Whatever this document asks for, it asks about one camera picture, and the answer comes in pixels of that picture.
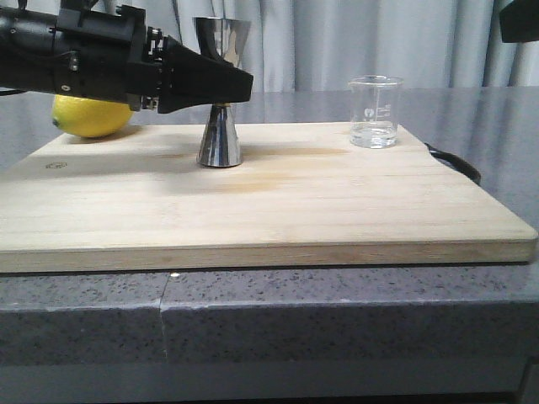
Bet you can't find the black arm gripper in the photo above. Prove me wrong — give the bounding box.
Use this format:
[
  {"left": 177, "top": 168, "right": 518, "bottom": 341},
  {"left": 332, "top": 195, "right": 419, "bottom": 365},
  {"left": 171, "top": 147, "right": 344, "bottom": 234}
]
[
  {"left": 499, "top": 0, "right": 539, "bottom": 43},
  {"left": 52, "top": 3, "right": 253, "bottom": 114}
]

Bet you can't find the steel double jigger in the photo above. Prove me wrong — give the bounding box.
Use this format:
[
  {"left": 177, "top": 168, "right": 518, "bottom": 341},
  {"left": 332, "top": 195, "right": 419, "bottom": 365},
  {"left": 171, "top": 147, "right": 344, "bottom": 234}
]
[{"left": 193, "top": 17, "right": 251, "bottom": 168}]

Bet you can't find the glass measuring beaker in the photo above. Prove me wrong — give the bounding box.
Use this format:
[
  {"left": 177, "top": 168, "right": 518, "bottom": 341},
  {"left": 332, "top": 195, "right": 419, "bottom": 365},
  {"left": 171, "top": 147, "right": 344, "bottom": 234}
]
[{"left": 349, "top": 75, "right": 403, "bottom": 149}]

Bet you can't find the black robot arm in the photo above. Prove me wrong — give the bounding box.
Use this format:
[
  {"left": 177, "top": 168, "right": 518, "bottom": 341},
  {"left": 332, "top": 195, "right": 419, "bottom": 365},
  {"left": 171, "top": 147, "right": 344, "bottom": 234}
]
[{"left": 1, "top": 1, "right": 253, "bottom": 114}]

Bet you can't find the grey curtain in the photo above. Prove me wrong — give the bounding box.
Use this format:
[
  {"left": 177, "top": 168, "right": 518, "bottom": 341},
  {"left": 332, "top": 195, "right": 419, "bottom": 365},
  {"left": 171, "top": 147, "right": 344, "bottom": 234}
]
[{"left": 0, "top": 0, "right": 539, "bottom": 96}]

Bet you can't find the yellow lemon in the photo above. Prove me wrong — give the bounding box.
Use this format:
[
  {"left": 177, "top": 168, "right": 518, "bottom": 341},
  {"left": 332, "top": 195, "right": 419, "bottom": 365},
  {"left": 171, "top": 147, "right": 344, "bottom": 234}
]
[{"left": 51, "top": 95, "right": 133, "bottom": 138}]

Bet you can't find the wooden cutting board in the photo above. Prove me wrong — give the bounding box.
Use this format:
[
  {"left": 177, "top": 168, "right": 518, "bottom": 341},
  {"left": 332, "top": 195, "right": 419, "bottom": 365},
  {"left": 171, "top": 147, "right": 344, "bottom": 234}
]
[{"left": 1, "top": 122, "right": 538, "bottom": 273}]

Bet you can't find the black cutting board handle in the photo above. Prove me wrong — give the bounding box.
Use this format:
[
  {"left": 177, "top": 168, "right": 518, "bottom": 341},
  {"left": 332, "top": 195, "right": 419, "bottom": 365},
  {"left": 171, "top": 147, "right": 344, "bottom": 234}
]
[{"left": 424, "top": 142, "right": 482, "bottom": 185}]

